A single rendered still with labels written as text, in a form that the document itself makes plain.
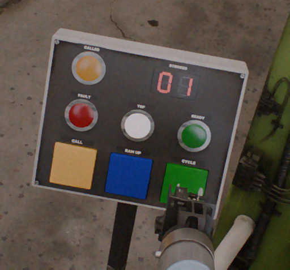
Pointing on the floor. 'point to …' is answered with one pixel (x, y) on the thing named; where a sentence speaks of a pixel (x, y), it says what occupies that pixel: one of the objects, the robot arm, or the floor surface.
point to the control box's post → (122, 235)
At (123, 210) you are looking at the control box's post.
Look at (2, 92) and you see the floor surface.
